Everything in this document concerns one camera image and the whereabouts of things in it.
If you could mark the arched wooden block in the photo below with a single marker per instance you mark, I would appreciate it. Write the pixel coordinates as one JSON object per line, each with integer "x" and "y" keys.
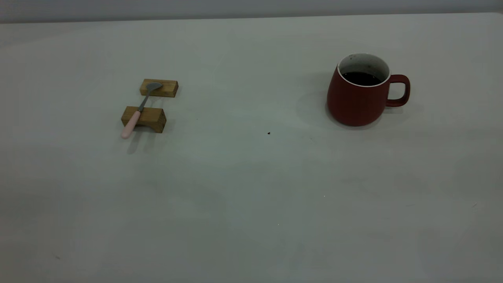
{"x": 151, "y": 117}

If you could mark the flat wooden block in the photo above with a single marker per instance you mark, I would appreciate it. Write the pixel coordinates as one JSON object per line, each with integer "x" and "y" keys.
{"x": 167, "y": 89}

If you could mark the red ceramic mug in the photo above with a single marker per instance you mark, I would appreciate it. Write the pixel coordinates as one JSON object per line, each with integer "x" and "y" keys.
{"x": 353, "y": 104}

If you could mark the black coffee liquid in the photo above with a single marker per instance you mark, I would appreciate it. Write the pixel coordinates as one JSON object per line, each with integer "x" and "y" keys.
{"x": 361, "y": 79}

